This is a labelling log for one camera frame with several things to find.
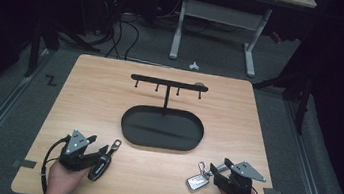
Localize black key rack with tray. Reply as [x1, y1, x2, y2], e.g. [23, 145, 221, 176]
[117, 72, 211, 155]

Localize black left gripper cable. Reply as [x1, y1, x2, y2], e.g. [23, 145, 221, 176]
[37, 134, 72, 194]

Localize black floor cables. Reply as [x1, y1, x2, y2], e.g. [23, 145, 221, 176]
[89, 5, 144, 63]

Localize silver car key fob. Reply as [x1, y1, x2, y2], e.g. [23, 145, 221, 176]
[184, 159, 216, 194]

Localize grey tape strip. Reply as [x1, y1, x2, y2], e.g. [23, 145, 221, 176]
[13, 157, 38, 171]
[262, 187, 284, 194]

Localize small red object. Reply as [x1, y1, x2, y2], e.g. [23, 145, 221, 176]
[269, 30, 284, 45]

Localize black car key fob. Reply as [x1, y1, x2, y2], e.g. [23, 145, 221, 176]
[86, 135, 123, 185]

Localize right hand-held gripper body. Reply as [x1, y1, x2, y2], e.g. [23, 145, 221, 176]
[213, 157, 269, 194]

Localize black metal stand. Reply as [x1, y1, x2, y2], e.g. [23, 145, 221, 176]
[246, 51, 321, 136]
[23, 12, 105, 88]

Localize desk with white metal legs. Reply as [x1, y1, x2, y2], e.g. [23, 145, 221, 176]
[166, 0, 318, 85]

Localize small white floor object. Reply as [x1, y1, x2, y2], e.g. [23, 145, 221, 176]
[188, 60, 201, 72]

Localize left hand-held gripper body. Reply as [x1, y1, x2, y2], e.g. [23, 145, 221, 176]
[58, 127, 105, 175]

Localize person's left hand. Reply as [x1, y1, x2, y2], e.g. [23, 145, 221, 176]
[44, 159, 92, 194]

